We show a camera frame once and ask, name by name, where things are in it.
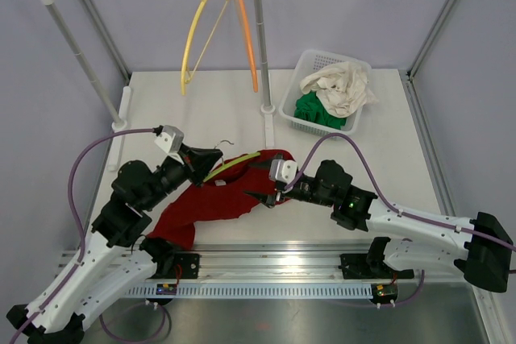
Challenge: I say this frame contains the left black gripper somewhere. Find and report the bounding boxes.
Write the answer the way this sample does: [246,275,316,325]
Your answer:
[142,143,223,210]

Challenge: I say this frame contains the green hanger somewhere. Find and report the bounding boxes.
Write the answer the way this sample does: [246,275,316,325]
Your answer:
[203,151,260,183]

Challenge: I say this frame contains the red t shirt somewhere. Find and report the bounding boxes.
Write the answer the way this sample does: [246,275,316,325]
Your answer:
[147,149,293,250]

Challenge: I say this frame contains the green t shirt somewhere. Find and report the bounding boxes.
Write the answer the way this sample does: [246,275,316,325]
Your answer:
[293,92,347,130]

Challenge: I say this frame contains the yellow hanger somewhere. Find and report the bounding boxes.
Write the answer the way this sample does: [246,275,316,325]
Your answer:
[180,0,229,97]

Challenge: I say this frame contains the white t shirt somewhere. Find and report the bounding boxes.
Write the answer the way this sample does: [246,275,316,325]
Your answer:
[299,61,379,118]

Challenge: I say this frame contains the orange hanger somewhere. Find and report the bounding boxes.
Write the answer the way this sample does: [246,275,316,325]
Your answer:
[233,0,259,93]

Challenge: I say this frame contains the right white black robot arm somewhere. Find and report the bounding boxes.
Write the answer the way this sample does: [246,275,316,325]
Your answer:
[249,157,514,293]

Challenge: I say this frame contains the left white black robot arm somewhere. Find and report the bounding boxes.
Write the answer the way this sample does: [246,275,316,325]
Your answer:
[6,145,223,343]

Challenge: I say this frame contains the white plastic basket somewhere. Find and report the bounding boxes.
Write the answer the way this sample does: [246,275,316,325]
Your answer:
[280,49,377,136]

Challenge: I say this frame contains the metal clothes rack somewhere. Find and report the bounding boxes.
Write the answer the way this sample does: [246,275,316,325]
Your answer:
[40,0,276,148]

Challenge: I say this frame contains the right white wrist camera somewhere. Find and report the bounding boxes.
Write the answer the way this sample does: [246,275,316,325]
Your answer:
[268,159,298,192]

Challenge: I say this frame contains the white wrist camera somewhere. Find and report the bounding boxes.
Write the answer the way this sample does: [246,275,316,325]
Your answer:
[154,125,185,164]
[268,159,298,192]

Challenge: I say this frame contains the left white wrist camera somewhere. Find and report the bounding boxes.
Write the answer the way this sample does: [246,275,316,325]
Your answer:
[154,125,185,164]

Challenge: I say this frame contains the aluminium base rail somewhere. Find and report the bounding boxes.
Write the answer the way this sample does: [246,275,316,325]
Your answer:
[54,238,493,300]

